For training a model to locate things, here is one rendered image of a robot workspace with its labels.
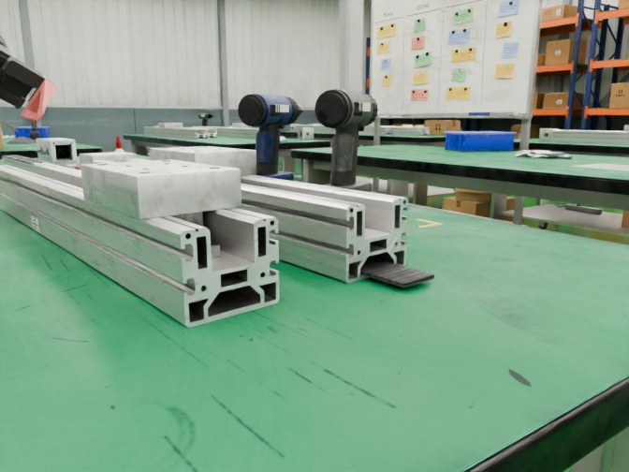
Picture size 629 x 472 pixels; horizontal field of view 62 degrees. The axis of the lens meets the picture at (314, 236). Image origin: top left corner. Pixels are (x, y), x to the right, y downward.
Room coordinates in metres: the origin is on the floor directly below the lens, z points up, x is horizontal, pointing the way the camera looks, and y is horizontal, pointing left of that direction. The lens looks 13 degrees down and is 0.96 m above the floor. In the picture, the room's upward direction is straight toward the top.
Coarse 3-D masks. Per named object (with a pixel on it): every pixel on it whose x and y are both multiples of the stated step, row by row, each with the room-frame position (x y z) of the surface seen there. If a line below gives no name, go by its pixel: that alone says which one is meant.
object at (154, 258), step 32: (32, 192) 0.84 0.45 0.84; (64, 192) 0.67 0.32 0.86; (32, 224) 0.81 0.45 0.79; (64, 224) 0.72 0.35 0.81; (96, 224) 0.58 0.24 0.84; (128, 224) 0.50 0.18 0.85; (160, 224) 0.45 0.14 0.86; (192, 224) 0.45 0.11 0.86; (224, 224) 0.51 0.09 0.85; (256, 224) 0.47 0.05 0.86; (96, 256) 0.59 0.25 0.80; (128, 256) 0.51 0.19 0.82; (160, 256) 0.45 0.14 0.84; (192, 256) 0.43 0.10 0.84; (224, 256) 0.49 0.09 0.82; (256, 256) 0.47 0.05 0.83; (128, 288) 0.52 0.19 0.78; (160, 288) 0.46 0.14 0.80; (192, 288) 0.43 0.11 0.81; (224, 288) 0.45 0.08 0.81; (256, 288) 0.47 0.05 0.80; (192, 320) 0.43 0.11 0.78
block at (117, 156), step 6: (84, 156) 1.19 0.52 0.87; (90, 156) 1.16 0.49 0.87; (96, 156) 1.16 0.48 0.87; (102, 156) 1.17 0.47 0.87; (108, 156) 1.17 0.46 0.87; (114, 156) 1.18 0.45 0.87; (120, 156) 1.19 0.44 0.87; (126, 156) 1.20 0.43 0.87; (132, 156) 1.21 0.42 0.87; (84, 162) 1.19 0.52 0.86; (90, 162) 1.16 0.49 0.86
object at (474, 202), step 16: (0, 128) 2.96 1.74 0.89; (432, 128) 5.34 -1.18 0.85; (448, 128) 5.21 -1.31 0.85; (0, 144) 2.95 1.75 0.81; (464, 192) 4.57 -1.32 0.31; (480, 192) 4.45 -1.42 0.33; (448, 208) 4.67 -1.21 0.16; (464, 208) 4.51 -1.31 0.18; (480, 208) 4.45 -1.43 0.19; (512, 208) 4.69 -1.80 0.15; (624, 224) 3.51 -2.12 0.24
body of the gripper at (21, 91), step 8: (0, 48) 0.82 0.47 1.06; (0, 56) 0.79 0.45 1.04; (8, 56) 0.80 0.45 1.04; (0, 64) 0.80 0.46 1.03; (0, 72) 0.79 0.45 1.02; (0, 80) 0.79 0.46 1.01; (8, 80) 0.81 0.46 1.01; (16, 80) 0.82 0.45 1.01; (0, 88) 0.81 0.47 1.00; (8, 88) 0.82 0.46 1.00; (16, 88) 0.82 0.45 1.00; (24, 88) 0.83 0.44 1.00; (0, 96) 0.81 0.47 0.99; (8, 96) 0.81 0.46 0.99; (16, 96) 0.83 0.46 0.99; (24, 96) 0.83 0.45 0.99; (16, 104) 0.82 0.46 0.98
